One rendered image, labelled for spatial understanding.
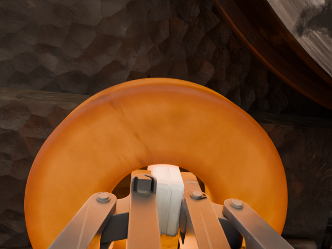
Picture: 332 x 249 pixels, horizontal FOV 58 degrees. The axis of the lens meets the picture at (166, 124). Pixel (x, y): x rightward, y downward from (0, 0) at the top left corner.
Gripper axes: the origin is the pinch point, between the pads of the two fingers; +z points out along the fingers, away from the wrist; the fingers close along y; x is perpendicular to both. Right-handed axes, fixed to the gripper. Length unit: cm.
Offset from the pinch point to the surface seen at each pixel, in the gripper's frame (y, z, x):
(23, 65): -12.8, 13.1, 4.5
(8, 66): -14.2, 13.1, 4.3
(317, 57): 6.8, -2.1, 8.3
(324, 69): 7.3, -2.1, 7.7
